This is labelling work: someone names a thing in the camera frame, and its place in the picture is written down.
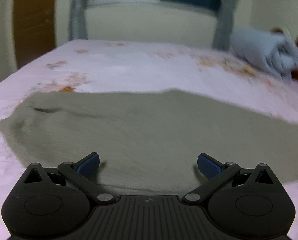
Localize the grey pants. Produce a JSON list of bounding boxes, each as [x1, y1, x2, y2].
[[0, 90, 298, 194]]

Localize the pink floral bed sheet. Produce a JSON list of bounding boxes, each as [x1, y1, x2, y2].
[[0, 40, 298, 239]]

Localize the blue folded duvet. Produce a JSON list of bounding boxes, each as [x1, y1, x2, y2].
[[230, 28, 298, 80]]

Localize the brown wooden door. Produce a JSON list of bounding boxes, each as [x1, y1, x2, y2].
[[13, 0, 56, 69]]

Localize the right grey curtain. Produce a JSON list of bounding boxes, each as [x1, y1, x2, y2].
[[212, 0, 238, 51]]

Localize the grey curtain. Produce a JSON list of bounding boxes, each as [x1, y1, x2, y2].
[[212, 0, 238, 51], [69, 0, 87, 41]]

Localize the left grey curtain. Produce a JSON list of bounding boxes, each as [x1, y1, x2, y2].
[[69, 0, 87, 41]]

